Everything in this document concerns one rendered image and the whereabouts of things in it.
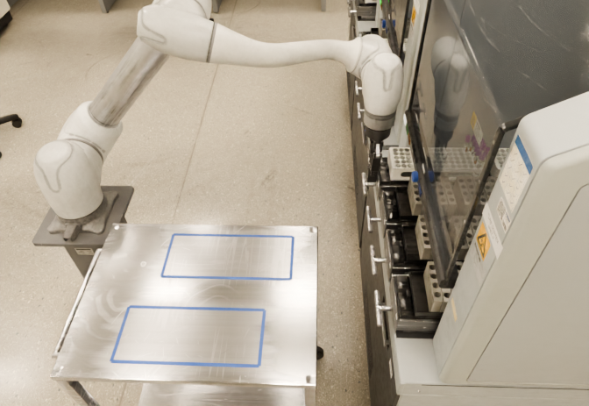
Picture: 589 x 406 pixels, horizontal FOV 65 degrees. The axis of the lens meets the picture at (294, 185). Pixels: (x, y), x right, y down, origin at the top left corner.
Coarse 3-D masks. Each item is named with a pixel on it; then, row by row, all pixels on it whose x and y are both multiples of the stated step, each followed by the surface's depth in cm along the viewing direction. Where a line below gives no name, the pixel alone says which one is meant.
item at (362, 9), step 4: (356, 0) 244; (360, 0) 236; (364, 0) 236; (356, 4) 244; (360, 4) 234; (364, 4) 234; (368, 4) 234; (372, 4) 234; (376, 4) 233; (348, 8) 244; (356, 8) 243; (360, 8) 234; (364, 8) 234; (368, 8) 234; (372, 8) 234; (348, 12) 241; (352, 12) 242; (356, 12) 242; (360, 12) 236; (364, 12) 236; (368, 12) 235; (372, 12) 235; (348, 16) 239
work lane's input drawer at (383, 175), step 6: (384, 162) 151; (384, 168) 149; (378, 174) 149; (384, 174) 147; (378, 180) 148; (384, 180) 145; (372, 186) 154; (378, 186) 147; (384, 186) 145; (390, 186) 145; (396, 186) 145; (402, 186) 145; (366, 192) 151; (378, 192) 147
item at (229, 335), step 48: (144, 240) 131; (192, 240) 130; (240, 240) 130; (288, 240) 129; (96, 288) 120; (144, 288) 120; (192, 288) 119; (240, 288) 119; (288, 288) 118; (96, 336) 111; (144, 336) 110; (192, 336) 110; (240, 336) 110; (288, 336) 109; (144, 384) 156; (192, 384) 104; (240, 384) 102; (288, 384) 102
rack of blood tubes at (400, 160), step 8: (392, 152) 147; (400, 152) 147; (408, 152) 147; (392, 160) 144; (400, 160) 144; (408, 160) 145; (392, 168) 143; (400, 168) 142; (408, 168) 142; (392, 176) 145; (400, 176) 144; (408, 176) 147
